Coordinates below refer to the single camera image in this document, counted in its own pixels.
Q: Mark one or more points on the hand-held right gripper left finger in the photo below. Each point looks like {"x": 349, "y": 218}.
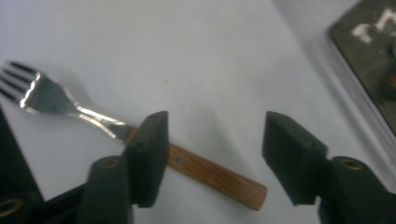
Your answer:
{"x": 148, "y": 155}

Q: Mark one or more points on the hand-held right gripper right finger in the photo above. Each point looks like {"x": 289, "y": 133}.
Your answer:
{"x": 292, "y": 155}

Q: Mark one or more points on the grey translucent plastic bin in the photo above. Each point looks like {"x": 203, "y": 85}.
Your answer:
{"x": 367, "y": 62}

